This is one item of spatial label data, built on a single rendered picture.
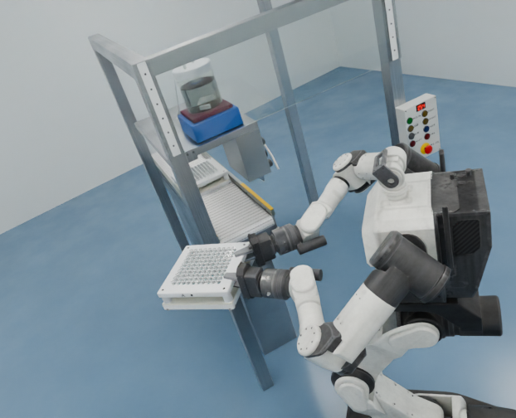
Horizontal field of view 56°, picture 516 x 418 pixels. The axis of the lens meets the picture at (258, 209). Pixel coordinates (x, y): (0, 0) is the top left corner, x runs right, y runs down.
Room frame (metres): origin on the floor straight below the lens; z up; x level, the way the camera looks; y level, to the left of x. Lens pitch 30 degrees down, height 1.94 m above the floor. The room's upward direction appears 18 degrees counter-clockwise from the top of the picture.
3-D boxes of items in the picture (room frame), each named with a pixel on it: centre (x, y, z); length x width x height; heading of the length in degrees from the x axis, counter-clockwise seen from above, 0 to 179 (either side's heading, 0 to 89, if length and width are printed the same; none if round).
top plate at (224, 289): (1.31, 0.22, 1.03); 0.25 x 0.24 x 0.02; 155
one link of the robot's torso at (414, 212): (1.02, -0.40, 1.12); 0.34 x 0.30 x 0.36; 155
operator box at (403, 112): (1.91, -0.78, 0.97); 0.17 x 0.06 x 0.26; 106
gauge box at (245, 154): (1.90, -0.02, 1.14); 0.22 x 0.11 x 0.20; 16
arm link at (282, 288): (1.10, -0.05, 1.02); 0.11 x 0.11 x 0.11; 57
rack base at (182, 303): (1.31, 0.22, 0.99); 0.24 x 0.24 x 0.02; 65
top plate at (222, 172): (2.35, 0.24, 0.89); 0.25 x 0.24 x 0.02; 106
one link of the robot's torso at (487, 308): (1.01, -0.43, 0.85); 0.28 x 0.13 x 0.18; 65
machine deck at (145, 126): (2.06, 0.17, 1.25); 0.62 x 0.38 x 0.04; 16
